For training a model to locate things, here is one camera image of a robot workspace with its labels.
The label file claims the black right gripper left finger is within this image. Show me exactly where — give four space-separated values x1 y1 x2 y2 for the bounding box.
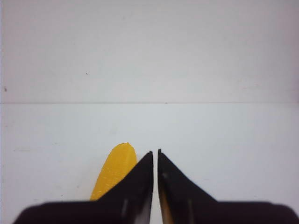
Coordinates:
15 152 153 224

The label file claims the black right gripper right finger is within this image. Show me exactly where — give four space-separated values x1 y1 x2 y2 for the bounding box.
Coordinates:
157 150 299 224

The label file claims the yellow plastic corn cob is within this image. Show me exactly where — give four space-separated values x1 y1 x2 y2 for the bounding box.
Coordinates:
90 142 137 201

